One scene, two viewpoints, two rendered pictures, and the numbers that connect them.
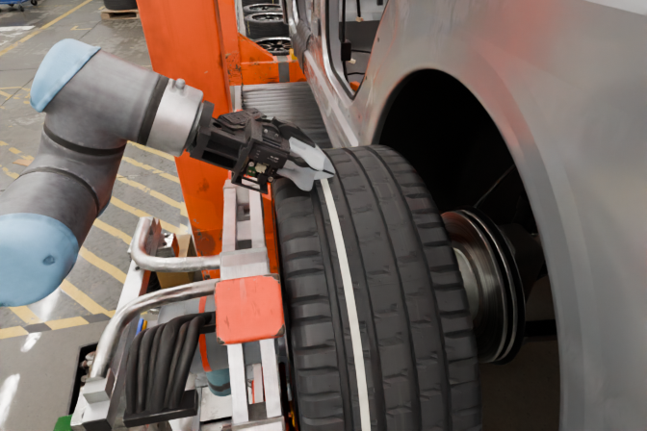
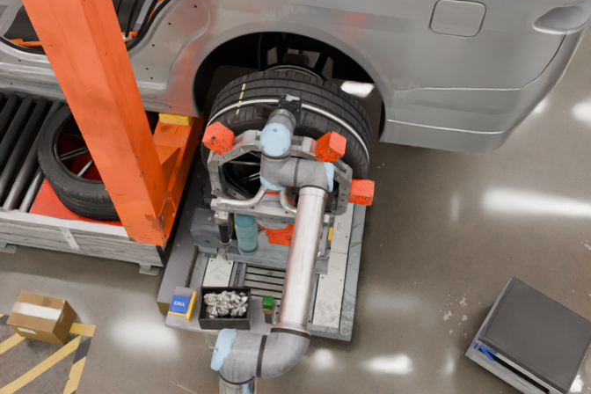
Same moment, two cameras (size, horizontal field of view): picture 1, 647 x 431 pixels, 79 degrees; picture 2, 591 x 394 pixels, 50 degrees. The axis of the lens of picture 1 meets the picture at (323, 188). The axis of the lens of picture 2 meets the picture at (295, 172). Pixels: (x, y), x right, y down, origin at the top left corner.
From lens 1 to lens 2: 1.95 m
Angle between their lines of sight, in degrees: 52
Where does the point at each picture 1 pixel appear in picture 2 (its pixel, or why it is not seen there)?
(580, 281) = (373, 63)
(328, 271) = (327, 120)
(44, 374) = not seen: outside the picture
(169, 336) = not seen: hidden behind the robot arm
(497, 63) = (316, 25)
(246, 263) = (310, 143)
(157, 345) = not seen: hidden behind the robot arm
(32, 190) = (310, 164)
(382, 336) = (348, 119)
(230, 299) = (334, 145)
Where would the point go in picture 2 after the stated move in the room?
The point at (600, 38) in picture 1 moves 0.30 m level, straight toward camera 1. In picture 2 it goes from (355, 17) to (416, 70)
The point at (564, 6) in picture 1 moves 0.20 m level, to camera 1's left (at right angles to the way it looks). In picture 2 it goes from (340, 11) to (322, 52)
